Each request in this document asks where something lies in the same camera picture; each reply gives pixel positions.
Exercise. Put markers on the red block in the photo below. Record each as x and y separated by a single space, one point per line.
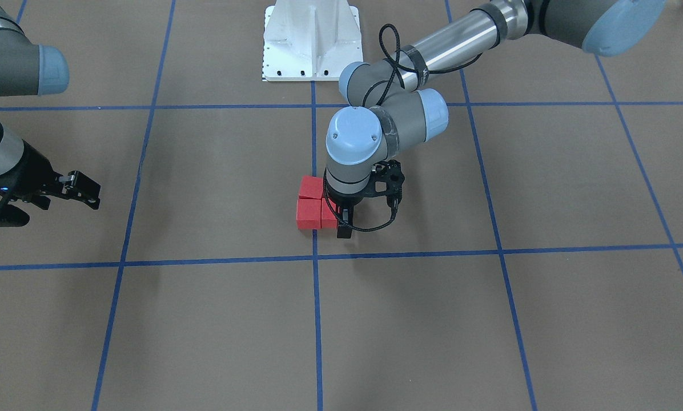
308 214
327 214
311 187

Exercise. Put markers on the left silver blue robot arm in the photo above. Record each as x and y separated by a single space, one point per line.
391 110

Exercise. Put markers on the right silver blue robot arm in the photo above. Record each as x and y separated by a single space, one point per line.
30 69

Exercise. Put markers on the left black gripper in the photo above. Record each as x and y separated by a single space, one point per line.
342 204

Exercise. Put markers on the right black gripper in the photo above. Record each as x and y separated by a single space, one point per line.
31 169

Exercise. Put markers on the white camera stand pedestal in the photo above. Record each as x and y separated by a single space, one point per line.
310 40

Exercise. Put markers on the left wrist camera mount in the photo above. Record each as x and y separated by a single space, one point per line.
387 181

